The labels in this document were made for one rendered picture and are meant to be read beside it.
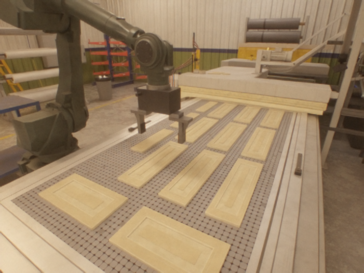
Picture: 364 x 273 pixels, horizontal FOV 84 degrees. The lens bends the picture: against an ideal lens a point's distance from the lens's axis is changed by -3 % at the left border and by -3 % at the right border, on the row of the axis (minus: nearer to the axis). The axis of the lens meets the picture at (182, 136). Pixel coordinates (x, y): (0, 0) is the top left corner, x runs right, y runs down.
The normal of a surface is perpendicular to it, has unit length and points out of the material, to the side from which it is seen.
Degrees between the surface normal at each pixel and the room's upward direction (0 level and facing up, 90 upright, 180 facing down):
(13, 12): 90
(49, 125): 90
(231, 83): 90
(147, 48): 90
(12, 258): 0
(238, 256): 0
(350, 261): 0
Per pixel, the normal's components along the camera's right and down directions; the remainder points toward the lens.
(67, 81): -0.45, 0.21
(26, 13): 0.80, 0.54
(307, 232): 0.00, -0.91
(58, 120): 0.87, 0.20
